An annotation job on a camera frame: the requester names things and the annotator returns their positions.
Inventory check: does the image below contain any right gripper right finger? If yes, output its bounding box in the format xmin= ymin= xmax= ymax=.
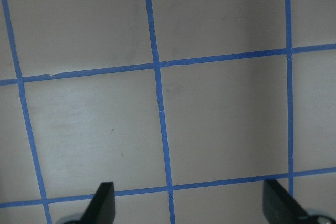
xmin=262 ymin=179 xmax=309 ymax=224

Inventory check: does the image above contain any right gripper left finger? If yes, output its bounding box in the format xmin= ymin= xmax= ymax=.
xmin=79 ymin=182 xmax=116 ymax=224

